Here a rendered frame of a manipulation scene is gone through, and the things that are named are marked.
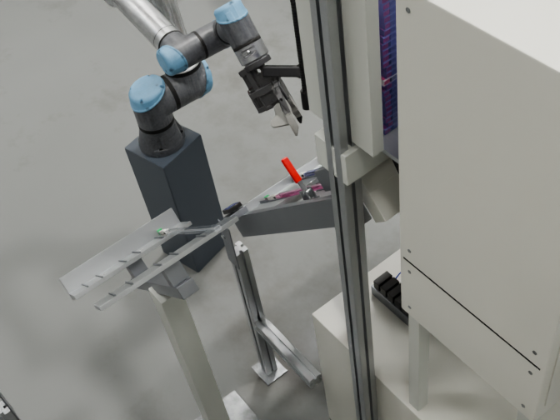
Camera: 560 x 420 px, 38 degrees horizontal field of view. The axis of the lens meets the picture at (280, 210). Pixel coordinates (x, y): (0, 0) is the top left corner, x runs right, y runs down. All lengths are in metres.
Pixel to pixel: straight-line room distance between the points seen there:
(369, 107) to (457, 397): 0.89
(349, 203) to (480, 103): 0.43
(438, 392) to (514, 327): 0.64
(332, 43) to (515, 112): 0.30
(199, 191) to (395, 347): 1.05
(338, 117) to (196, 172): 1.48
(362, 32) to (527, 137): 0.28
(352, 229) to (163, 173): 1.22
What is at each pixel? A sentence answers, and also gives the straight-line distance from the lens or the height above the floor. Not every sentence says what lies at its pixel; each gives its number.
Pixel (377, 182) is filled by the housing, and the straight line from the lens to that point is 1.45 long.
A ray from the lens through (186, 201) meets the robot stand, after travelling 2.71.
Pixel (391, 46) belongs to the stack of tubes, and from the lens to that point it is 1.21.
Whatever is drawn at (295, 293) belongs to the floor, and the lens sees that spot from 2.83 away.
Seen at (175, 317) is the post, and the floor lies 0.74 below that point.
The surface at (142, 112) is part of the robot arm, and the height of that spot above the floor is 0.73.
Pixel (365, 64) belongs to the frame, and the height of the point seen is 1.57.
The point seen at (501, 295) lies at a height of 1.27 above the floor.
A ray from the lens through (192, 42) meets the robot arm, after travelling 2.03.
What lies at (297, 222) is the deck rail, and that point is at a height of 0.98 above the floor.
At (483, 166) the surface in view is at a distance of 1.10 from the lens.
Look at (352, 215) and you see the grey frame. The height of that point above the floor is 1.22.
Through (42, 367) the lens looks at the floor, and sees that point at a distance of 2.91.
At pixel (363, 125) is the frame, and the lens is 1.25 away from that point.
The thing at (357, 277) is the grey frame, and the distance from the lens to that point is 1.57.
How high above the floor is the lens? 2.30
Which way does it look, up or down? 48 degrees down
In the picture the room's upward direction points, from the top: 11 degrees counter-clockwise
